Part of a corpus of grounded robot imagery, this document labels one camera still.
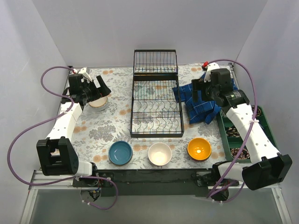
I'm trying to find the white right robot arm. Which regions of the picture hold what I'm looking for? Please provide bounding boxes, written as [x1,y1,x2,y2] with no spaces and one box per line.
[192,67,292,190]

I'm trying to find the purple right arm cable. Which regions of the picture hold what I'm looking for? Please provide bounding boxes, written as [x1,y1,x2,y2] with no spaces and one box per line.
[206,58,259,203]

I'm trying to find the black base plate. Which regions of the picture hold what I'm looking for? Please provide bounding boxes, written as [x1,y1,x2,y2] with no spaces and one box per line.
[71,168,240,198]

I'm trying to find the white bowl with blue leaves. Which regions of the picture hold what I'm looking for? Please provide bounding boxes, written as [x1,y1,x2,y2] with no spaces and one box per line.
[88,96,108,110]

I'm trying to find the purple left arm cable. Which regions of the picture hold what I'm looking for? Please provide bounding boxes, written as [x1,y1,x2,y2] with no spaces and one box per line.
[6,65,119,210]

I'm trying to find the blue ceramic bowl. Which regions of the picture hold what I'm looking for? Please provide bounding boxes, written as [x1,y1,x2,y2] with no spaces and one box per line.
[108,141,133,166]

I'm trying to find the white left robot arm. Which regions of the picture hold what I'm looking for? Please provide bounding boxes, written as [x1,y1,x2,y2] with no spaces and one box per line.
[36,74,111,187]

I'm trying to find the aluminium frame rail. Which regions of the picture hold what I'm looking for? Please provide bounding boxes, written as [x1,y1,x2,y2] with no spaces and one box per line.
[28,171,81,190]

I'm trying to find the white ceramic bowl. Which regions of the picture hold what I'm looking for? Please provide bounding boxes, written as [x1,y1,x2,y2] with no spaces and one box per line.
[148,143,172,166]

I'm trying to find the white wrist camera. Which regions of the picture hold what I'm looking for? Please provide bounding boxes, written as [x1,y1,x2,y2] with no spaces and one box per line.
[78,67,93,82]
[202,62,220,83]

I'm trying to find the orange ceramic bowl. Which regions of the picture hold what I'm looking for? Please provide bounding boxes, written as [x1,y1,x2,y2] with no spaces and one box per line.
[187,138,212,161]

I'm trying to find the black wire dish rack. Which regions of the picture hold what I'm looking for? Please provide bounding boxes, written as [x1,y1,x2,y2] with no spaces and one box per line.
[130,49,184,138]

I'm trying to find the green compartment tray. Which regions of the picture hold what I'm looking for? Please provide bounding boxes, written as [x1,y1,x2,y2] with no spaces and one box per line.
[216,106,278,161]

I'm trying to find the floral table mat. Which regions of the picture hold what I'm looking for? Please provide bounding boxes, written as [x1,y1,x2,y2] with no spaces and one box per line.
[71,67,225,169]

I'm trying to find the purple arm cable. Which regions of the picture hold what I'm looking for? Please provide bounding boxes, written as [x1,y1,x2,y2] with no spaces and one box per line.
[206,58,259,203]
[6,65,119,210]

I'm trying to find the blue plaid shirt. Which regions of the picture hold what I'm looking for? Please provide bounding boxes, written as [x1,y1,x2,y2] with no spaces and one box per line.
[172,70,239,125]

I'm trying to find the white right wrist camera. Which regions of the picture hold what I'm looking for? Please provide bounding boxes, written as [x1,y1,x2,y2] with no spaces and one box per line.
[202,62,220,83]

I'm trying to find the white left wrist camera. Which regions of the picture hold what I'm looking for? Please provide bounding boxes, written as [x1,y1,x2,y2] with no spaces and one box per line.
[78,67,93,82]

